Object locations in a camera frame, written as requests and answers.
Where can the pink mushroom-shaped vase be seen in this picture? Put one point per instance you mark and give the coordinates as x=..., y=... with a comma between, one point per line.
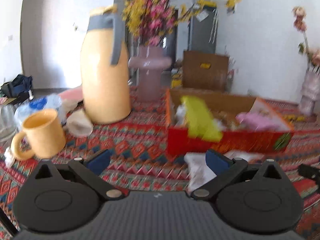
x=150, y=63

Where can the crumpled white tissue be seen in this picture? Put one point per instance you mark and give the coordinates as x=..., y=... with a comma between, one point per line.
x=9, y=158

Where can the white snack packet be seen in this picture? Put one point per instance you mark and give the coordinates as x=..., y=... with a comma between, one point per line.
x=199, y=171

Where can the pink snack packet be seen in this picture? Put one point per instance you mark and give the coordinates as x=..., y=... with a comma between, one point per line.
x=257, y=122

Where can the pink and yellow blossom branches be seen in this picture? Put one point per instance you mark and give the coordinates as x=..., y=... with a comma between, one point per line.
x=149, y=21

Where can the clear drinking glass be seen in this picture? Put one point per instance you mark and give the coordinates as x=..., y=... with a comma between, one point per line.
x=8, y=125

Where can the green snack packet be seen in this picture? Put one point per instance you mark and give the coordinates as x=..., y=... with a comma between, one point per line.
x=199, y=119

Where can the blue and white plastic bag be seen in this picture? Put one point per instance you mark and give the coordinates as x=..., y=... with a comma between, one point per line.
x=52, y=101

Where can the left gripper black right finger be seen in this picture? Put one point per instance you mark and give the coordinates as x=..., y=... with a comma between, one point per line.
x=226, y=171

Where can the crumpled white paper cup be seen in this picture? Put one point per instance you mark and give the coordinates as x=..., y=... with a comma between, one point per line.
x=78, y=124

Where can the red cardboard snack box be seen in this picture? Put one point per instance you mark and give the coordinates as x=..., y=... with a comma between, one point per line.
x=225, y=108

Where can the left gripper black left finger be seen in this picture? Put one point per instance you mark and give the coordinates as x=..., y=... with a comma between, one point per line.
x=88, y=171

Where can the dark blue bag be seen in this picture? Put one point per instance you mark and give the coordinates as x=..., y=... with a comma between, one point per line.
x=20, y=84

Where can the yellow thermos jug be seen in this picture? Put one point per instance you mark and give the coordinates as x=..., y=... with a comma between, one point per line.
x=104, y=68

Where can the dried pink roses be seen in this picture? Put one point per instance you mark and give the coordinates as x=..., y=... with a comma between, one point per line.
x=312, y=54

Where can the yellow ceramic mug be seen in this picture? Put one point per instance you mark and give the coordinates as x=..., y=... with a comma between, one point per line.
x=42, y=135

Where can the grey refrigerator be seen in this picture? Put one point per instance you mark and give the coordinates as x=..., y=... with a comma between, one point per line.
x=203, y=30

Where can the textured pink tall vase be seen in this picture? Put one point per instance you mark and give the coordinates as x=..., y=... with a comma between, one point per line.
x=309, y=92

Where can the colourful patterned tablecloth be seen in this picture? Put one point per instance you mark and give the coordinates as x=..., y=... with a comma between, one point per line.
x=140, y=159

